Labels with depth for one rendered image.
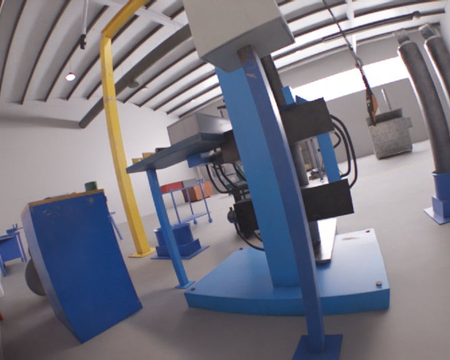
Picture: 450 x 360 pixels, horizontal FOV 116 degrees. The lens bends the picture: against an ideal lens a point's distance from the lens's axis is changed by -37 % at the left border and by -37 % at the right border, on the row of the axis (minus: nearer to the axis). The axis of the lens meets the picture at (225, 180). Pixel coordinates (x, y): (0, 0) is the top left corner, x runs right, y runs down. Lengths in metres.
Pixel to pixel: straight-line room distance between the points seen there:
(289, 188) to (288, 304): 0.70
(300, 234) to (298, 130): 0.73
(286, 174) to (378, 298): 0.76
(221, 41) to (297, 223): 0.61
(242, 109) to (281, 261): 0.82
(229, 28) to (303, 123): 0.74
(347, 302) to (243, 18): 1.21
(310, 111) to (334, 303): 1.01
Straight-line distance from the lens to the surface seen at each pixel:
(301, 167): 1.54
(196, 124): 1.26
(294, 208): 0.67
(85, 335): 1.65
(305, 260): 0.73
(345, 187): 1.27
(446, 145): 2.09
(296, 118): 1.29
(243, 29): 0.72
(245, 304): 1.30
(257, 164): 1.10
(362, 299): 1.14
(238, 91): 1.18
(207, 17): 0.83
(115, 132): 3.67
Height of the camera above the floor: 0.77
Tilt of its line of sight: level
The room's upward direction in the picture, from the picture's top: 15 degrees counter-clockwise
